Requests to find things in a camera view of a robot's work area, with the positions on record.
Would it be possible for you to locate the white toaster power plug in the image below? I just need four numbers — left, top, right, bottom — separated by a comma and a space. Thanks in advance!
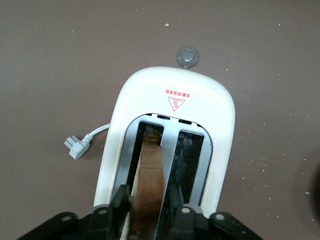
64, 123, 111, 160

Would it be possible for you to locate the white two-slot toaster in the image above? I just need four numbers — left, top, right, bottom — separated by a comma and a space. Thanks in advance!
93, 44, 236, 240

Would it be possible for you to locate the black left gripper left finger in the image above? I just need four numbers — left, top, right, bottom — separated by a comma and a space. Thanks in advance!
17, 184, 132, 240

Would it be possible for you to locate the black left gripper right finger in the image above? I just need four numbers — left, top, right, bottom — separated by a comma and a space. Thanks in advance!
156, 186, 263, 240

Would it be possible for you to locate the brown bread slice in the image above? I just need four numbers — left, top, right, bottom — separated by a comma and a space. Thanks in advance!
121, 129, 166, 240

